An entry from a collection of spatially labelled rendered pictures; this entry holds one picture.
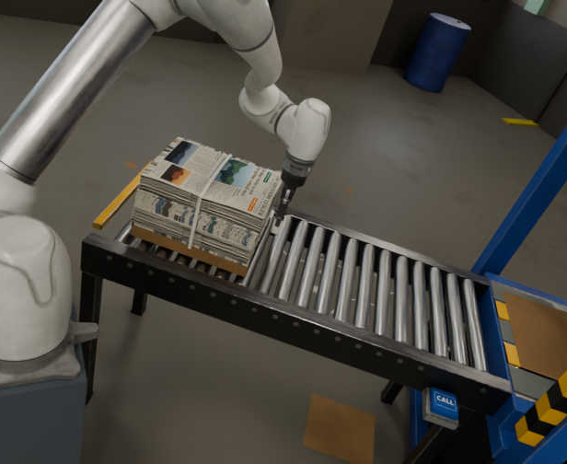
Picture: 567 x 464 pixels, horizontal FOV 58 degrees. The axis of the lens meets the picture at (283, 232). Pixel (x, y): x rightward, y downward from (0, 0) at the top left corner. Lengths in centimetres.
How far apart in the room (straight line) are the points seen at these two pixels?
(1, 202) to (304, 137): 76
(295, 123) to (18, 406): 91
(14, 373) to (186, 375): 136
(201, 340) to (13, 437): 141
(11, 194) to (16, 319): 23
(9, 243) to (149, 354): 153
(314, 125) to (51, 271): 78
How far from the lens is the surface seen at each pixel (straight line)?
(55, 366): 103
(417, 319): 173
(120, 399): 222
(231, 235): 149
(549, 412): 148
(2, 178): 102
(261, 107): 143
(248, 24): 97
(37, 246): 88
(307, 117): 138
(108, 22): 103
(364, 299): 168
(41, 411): 109
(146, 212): 156
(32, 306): 90
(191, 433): 216
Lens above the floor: 185
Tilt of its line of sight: 35 degrees down
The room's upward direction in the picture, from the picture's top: 19 degrees clockwise
